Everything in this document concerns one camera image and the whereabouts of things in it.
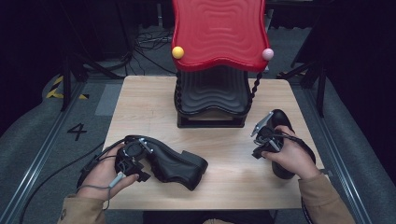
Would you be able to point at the metal floor rail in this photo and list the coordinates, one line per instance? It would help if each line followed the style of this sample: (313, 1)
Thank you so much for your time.
(40, 158)
(339, 168)

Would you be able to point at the person's left hand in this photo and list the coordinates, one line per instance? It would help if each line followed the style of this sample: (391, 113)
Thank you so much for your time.
(99, 177)

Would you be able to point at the person's right hand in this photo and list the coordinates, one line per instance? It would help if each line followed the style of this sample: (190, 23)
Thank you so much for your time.
(295, 158)

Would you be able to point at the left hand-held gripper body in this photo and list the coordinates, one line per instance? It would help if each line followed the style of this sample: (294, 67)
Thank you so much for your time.
(132, 152)

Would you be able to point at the red and black shoe rack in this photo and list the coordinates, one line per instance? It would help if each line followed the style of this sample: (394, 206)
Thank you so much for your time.
(219, 31)

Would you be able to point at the black metal stand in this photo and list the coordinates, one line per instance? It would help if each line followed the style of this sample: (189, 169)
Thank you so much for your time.
(320, 90)
(66, 81)

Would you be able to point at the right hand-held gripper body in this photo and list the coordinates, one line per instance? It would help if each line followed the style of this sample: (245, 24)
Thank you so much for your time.
(267, 137)

